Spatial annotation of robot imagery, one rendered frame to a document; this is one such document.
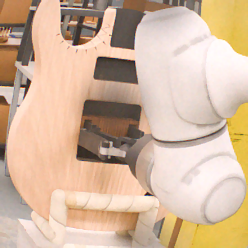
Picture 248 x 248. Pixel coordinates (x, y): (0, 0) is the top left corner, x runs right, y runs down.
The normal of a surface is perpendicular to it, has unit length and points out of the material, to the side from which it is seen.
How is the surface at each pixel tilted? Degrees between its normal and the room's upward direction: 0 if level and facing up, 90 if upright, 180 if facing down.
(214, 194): 89
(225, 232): 90
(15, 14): 90
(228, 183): 84
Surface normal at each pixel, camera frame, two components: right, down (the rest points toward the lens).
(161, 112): -0.60, 0.38
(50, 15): 0.38, 0.20
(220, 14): -0.93, -0.10
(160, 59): -0.45, 0.25
